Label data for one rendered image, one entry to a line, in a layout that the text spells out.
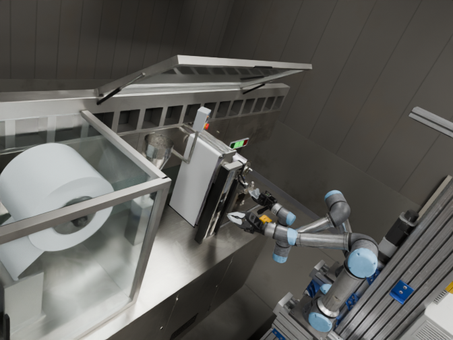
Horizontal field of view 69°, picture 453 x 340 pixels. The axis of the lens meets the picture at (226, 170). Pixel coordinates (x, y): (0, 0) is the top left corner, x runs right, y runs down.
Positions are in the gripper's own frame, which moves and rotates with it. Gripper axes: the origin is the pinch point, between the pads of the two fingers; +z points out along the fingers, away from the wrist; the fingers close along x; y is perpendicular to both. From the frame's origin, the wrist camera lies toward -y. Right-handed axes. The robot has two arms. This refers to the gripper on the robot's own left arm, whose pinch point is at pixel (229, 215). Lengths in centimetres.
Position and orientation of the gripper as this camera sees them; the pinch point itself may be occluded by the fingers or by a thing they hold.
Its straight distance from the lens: 173.4
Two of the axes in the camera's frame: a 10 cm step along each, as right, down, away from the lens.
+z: -9.2, -2.6, 2.9
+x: 3.7, -8.4, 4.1
